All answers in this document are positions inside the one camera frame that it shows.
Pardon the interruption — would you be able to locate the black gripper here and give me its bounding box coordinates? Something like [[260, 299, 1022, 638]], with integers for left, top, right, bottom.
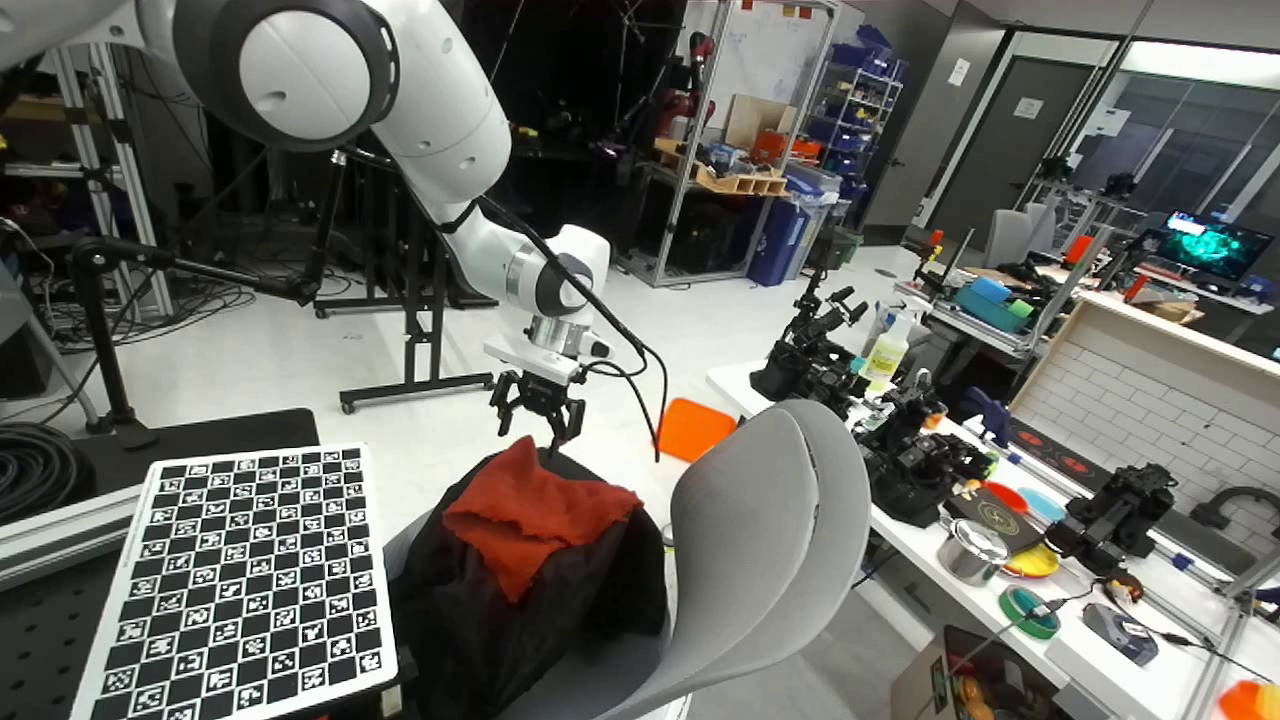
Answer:
[[493, 372, 592, 451]]

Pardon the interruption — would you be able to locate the orange towel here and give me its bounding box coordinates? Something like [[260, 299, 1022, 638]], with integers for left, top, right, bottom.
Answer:
[[438, 437, 648, 609]]

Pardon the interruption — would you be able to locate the black fabric bag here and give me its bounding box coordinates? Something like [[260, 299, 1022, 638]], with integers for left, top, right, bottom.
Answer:
[[397, 446, 670, 720]]

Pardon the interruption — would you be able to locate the orange plastic lid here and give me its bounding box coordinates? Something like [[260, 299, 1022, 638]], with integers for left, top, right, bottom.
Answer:
[[652, 397, 739, 469]]

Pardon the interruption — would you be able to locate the grey office chair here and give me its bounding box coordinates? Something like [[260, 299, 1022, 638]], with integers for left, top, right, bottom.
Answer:
[[375, 397, 876, 720]]

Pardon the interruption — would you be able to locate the blue bin stack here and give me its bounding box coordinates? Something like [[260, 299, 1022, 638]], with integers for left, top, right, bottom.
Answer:
[[743, 196, 820, 291]]

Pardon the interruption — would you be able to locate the metal shelf rack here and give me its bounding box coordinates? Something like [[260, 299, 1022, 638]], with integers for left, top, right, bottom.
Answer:
[[652, 0, 910, 291]]

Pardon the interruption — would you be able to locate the black white calibration checkerboard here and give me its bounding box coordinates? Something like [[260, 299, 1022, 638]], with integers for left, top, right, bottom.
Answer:
[[69, 439, 401, 720]]

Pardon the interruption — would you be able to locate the yellow green bottle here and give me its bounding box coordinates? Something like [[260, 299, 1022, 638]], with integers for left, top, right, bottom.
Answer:
[[857, 334, 910, 397]]

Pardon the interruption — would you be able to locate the black equipment pile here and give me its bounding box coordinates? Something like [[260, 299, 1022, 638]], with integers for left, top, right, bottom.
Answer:
[[857, 377, 995, 532]]

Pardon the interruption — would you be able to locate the metal cup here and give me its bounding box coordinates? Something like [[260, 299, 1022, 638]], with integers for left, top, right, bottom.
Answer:
[[934, 518, 1012, 589]]

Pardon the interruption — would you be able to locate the blue teal box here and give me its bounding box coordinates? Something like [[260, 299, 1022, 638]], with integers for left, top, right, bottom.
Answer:
[[954, 273, 1039, 335]]

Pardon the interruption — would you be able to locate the red plate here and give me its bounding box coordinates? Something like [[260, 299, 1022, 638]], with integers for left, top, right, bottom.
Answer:
[[978, 478, 1030, 519]]

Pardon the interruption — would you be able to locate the yellow bowl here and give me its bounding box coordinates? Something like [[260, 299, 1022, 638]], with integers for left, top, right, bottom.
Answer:
[[1005, 540, 1064, 583]]

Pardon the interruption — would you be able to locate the cardboard box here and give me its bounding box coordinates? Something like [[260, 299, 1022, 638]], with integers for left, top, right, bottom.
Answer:
[[887, 622, 1071, 720]]

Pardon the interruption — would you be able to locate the green tape roll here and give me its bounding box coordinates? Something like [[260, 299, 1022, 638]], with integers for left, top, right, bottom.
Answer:
[[995, 583, 1064, 646]]

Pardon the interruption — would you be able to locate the grey door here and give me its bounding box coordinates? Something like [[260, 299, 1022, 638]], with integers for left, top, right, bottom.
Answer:
[[922, 52, 1098, 253]]

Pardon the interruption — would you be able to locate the black mechanical device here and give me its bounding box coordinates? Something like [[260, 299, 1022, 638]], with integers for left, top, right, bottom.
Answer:
[[1043, 459, 1180, 582]]

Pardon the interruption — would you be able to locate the white pegboard panel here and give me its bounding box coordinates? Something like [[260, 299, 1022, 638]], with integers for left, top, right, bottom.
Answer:
[[1005, 291, 1280, 518]]

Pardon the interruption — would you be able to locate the grey handheld device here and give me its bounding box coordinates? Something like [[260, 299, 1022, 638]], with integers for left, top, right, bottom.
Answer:
[[1078, 598, 1165, 670]]

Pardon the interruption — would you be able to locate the white desk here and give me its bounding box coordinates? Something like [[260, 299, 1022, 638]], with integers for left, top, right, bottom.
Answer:
[[705, 355, 1280, 720]]

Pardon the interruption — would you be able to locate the black flat device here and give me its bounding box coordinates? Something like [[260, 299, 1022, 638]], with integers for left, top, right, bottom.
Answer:
[[1154, 513, 1258, 582]]

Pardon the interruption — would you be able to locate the monitor with teal screen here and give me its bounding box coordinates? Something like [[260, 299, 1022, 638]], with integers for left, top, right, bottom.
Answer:
[[1151, 207, 1271, 290]]

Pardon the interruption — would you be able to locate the orange ball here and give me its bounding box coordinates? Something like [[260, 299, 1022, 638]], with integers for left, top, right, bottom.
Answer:
[[1213, 677, 1271, 720]]

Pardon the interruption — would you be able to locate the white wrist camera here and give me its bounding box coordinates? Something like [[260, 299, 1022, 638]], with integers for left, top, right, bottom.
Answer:
[[482, 335, 599, 394]]

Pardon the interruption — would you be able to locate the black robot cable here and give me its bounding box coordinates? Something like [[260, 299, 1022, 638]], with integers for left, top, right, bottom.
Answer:
[[474, 196, 670, 464]]

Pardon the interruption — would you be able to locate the black camera rig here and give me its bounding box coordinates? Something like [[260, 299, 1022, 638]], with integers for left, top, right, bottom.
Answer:
[[749, 266, 873, 421]]

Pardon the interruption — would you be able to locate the black camera stand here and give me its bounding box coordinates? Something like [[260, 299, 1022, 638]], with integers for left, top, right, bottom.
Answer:
[[0, 233, 325, 457]]

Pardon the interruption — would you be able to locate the aluminium rail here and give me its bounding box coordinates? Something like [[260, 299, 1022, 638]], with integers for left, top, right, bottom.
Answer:
[[0, 481, 148, 591]]

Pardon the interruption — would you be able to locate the black hose coil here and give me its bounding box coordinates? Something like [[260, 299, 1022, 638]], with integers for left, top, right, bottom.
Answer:
[[0, 421, 82, 529]]

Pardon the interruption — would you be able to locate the black curved handle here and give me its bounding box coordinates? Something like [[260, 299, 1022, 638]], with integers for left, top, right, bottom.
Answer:
[[1188, 483, 1280, 532]]

